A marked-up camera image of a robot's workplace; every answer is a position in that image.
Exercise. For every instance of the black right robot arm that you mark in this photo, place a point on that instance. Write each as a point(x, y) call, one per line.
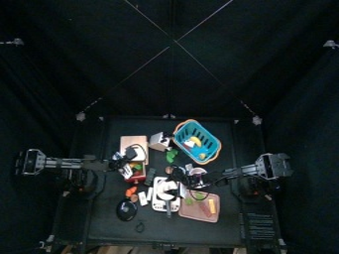
point(264, 167)

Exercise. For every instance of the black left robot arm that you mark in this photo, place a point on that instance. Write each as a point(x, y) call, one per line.
point(58, 163)

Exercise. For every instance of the orange toy carrot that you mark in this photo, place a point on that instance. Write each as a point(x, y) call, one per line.
point(131, 191)

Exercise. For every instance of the red box of toy food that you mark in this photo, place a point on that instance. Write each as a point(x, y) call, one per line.
point(136, 172)

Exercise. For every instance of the small brown toy food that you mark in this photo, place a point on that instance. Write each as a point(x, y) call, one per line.
point(168, 170)

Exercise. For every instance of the pink and white toy cup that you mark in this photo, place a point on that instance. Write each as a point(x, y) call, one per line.
point(198, 171)

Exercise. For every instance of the green toy slice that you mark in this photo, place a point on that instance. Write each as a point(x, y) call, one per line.
point(199, 195)

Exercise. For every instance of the green toy vegetable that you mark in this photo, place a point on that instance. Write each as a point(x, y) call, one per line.
point(171, 155)

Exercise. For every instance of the small black flat block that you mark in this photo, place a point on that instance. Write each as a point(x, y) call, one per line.
point(150, 176)

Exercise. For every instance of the light green toy piece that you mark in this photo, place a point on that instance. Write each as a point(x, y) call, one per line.
point(188, 201)

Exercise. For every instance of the light wooden board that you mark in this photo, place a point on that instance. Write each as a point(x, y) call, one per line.
point(132, 141)

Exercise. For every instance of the white toy stove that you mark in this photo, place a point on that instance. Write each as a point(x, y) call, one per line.
point(164, 202)

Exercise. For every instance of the small yellow toy fruit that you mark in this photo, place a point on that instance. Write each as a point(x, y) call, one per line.
point(202, 155)

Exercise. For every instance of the round brown toy cookie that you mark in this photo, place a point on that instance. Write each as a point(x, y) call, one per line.
point(134, 198)

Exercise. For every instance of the yellow toy stick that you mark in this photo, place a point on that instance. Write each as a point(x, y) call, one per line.
point(212, 206)

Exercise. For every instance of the white toy block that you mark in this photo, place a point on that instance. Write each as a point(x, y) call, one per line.
point(143, 197)

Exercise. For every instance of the red-brown toy sausage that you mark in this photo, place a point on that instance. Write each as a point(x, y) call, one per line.
point(203, 209)

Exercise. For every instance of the pink cutting board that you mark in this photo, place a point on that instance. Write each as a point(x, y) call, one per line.
point(199, 211)

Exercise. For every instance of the yellow toy banana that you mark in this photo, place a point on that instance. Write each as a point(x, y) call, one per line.
point(195, 141)

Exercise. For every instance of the teal basket with orange rim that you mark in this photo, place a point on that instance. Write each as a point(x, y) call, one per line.
point(196, 141)

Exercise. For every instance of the small wooden box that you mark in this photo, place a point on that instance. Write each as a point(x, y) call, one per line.
point(159, 141)

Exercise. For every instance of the black round pan lid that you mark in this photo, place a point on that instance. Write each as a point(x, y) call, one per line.
point(127, 210)

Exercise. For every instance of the white printed label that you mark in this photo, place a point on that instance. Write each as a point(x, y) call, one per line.
point(259, 227)

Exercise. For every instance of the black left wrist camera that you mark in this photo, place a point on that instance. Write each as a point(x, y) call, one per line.
point(131, 152)

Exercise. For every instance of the silver frame bracket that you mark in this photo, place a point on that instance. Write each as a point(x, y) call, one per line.
point(256, 120)
point(80, 116)
point(330, 44)
point(16, 42)

